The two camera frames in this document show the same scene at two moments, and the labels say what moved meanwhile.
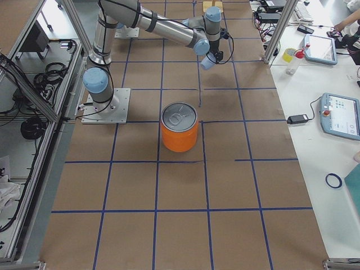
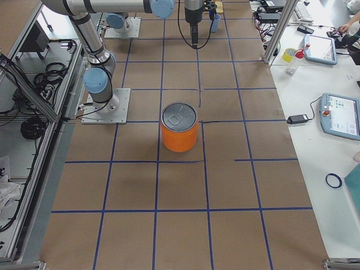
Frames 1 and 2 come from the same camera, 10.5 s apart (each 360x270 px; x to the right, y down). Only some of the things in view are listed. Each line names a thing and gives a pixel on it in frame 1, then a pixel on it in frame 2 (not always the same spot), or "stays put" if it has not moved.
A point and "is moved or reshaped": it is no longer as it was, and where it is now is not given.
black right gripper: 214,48 to 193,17
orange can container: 179,124 stays put
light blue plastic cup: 208,61 is moved or reshaped
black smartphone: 302,28 stays put
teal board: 352,181 stays put
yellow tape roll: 288,54 stays put
